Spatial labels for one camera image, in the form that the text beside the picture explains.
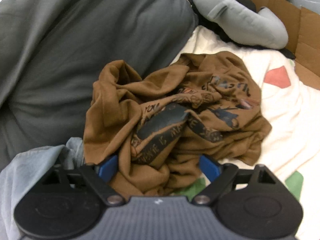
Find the grey crumpled garment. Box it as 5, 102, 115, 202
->
1, 138, 84, 239

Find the brown printed t-shirt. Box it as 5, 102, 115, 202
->
84, 51, 272, 197

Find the grey neck pillow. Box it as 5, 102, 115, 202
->
193, 0, 289, 49

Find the cream bear print blanket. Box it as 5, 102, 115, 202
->
180, 26, 319, 239

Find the brown cardboard sheet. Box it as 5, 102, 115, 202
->
252, 0, 319, 89

